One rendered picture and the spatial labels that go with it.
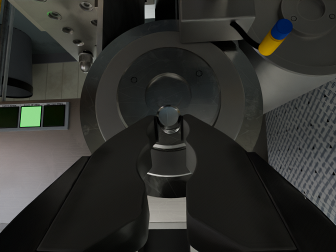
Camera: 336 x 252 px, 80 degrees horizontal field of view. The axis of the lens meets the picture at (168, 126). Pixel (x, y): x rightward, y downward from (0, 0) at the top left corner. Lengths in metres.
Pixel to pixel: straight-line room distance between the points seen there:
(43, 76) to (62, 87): 0.30
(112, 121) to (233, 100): 0.09
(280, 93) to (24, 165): 0.56
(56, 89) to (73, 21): 2.36
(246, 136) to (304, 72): 0.07
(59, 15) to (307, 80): 0.42
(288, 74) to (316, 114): 0.12
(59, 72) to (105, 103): 2.71
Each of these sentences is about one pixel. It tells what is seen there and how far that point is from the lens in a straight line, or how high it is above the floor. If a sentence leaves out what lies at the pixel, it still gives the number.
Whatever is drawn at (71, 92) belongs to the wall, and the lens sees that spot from 2.70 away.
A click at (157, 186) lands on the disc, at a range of 0.16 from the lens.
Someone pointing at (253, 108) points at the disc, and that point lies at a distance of 0.17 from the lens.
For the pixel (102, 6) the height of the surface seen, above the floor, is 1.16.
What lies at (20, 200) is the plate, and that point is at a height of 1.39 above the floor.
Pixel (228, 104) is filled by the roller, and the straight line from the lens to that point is 0.16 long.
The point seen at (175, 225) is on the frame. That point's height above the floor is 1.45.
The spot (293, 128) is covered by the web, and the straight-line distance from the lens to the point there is 0.35.
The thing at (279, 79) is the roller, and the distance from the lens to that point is 0.20.
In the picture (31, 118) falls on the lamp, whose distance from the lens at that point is 0.61.
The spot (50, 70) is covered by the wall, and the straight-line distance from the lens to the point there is 2.94.
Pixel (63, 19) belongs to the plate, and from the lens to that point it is 0.48.
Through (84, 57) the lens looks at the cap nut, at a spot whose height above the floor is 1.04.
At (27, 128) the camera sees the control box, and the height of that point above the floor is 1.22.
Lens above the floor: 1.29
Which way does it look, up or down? 9 degrees down
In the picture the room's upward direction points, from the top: 179 degrees clockwise
